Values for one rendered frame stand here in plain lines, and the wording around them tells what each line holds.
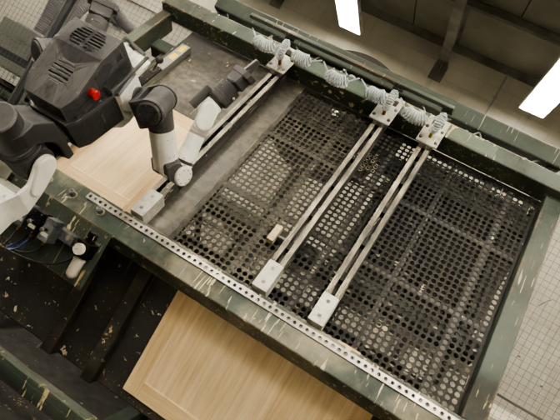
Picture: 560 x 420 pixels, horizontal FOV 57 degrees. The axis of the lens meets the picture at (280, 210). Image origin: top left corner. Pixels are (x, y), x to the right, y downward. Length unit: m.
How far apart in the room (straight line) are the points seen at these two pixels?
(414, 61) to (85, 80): 6.10
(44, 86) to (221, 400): 1.31
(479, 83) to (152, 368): 6.05
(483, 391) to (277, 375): 0.74
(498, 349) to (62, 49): 1.77
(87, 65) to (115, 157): 0.66
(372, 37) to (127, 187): 5.80
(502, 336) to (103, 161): 1.71
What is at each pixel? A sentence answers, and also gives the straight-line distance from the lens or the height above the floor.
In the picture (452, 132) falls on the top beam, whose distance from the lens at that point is 2.51.
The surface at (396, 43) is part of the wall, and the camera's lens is 7.54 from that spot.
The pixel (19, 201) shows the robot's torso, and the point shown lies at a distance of 1.79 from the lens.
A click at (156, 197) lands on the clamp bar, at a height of 1.01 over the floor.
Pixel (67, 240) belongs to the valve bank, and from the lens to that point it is 2.08.
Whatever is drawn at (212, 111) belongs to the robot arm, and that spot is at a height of 1.39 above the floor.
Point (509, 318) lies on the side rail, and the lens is 2.11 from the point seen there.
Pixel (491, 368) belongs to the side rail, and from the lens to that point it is 2.00.
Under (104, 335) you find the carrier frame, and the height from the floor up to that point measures 0.40.
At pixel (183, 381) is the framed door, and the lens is 2.21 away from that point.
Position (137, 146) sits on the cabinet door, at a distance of 2.35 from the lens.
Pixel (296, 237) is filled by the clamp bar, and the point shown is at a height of 1.14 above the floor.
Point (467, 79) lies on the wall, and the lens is 7.41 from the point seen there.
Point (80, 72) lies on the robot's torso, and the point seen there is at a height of 1.27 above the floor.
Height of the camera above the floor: 1.19
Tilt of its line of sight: level
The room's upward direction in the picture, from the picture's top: 29 degrees clockwise
